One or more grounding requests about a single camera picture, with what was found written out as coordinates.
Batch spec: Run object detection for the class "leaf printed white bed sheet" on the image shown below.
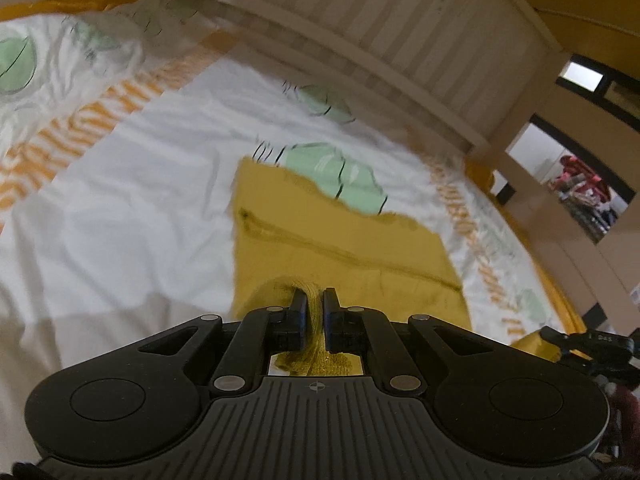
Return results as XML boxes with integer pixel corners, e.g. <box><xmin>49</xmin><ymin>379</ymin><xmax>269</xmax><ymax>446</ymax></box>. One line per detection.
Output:
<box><xmin>0</xmin><ymin>0</ymin><xmax>571</xmax><ymax>463</ymax></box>

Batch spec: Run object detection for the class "mustard yellow knit sweater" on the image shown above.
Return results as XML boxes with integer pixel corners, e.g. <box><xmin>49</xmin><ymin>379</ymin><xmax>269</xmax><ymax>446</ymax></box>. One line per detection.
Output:
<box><xmin>231</xmin><ymin>156</ymin><xmax>474</xmax><ymax>378</ymax></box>

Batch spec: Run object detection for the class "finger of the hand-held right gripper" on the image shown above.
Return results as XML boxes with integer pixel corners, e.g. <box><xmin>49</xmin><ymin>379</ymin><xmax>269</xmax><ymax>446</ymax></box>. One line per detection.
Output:
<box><xmin>539</xmin><ymin>326</ymin><xmax>593</xmax><ymax>361</ymax></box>

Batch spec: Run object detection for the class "dark framed window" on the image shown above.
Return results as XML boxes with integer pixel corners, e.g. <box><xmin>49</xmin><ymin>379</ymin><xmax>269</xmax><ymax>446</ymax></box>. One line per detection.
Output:
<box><xmin>556</xmin><ymin>53</ymin><xmax>640</xmax><ymax>111</ymax></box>

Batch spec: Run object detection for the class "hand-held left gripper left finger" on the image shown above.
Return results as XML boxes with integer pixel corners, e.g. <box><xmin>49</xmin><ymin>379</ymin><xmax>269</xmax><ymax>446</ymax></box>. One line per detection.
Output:
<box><xmin>136</xmin><ymin>287</ymin><xmax>309</xmax><ymax>394</ymax></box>

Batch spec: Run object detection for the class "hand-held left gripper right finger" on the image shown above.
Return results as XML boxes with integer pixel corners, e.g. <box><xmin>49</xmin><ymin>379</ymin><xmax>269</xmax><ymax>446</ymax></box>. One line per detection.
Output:
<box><xmin>322</xmin><ymin>287</ymin><xmax>502</xmax><ymax>394</ymax></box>

